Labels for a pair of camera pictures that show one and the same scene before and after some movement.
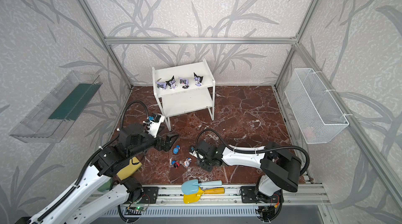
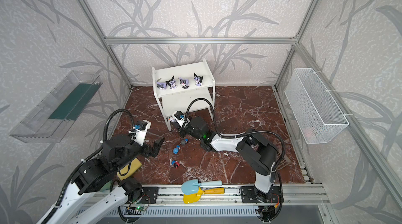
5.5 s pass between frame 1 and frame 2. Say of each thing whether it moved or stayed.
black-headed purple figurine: stayed
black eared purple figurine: stayed
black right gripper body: moved
